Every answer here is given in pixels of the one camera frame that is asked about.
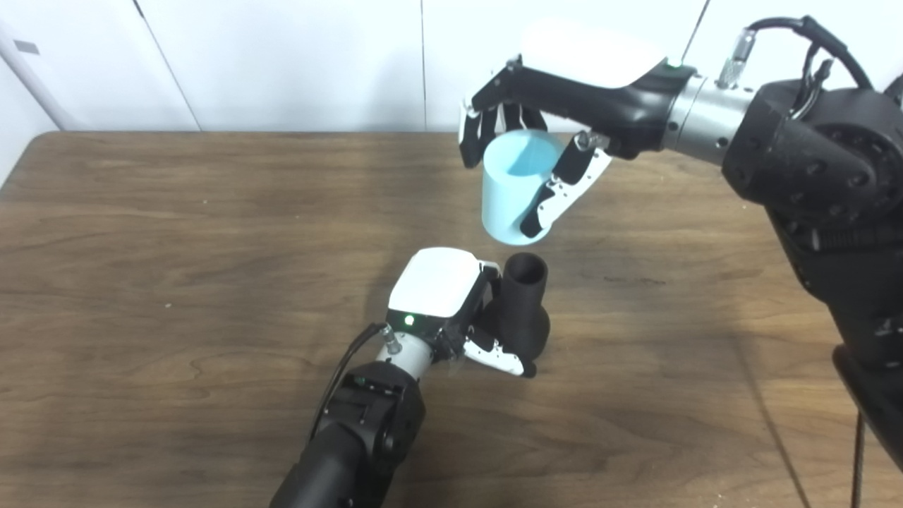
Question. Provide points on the small grey wall label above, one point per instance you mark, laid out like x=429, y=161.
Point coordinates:
x=26, y=47

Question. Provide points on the light blue cup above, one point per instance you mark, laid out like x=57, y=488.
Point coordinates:
x=504, y=197

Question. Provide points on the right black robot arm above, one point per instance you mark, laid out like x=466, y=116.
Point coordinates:
x=832, y=183

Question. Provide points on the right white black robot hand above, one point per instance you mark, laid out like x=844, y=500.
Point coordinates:
x=592, y=63

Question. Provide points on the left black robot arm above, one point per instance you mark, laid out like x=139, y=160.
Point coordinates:
x=353, y=444

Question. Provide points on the black plastic nozzle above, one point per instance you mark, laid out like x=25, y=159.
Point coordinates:
x=522, y=317

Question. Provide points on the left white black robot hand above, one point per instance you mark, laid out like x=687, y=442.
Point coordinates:
x=437, y=282

